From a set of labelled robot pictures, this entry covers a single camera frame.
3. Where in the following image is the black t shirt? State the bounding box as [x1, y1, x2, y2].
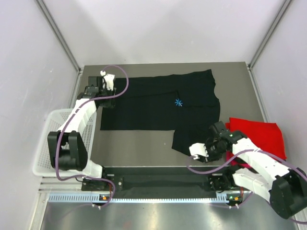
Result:
[100, 69, 221, 155]

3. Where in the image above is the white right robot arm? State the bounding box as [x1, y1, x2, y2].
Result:
[205, 121, 307, 219]

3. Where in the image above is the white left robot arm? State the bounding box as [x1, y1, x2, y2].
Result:
[47, 72, 116, 190]

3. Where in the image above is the folded pink t shirt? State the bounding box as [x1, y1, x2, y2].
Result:
[226, 152, 251, 168]

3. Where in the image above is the folded red t shirt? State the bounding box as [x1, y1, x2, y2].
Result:
[225, 117, 287, 160]

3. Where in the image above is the white plastic basket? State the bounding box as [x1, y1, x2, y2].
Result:
[32, 108, 96, 177]

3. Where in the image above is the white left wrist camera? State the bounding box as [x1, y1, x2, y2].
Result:
[100, 70, 115, 91]

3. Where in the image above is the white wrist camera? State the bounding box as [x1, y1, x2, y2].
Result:
[100, 70, 115, 91]
[189, 143, 209, 162]

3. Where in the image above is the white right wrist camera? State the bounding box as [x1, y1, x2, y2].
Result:
[189, 143, 209, 162]

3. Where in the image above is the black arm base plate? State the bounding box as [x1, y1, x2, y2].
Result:
[82, 167, 242, 199]

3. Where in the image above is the left aluminium frame post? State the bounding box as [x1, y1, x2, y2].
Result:
[34, 0, 81, 72]

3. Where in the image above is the aluminium frame post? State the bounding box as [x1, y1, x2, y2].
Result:
[247, 0, 293, 71]
[34, 0, 81, 72]

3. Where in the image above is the aluminium front rail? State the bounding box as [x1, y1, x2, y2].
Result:
[38, 173, 300, 192]

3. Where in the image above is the slotted grey cable duct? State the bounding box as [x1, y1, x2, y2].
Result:
[49, 191, 243, 204]

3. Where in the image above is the right aluminium frame post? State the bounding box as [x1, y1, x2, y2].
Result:
[247, 0, 293, 71]

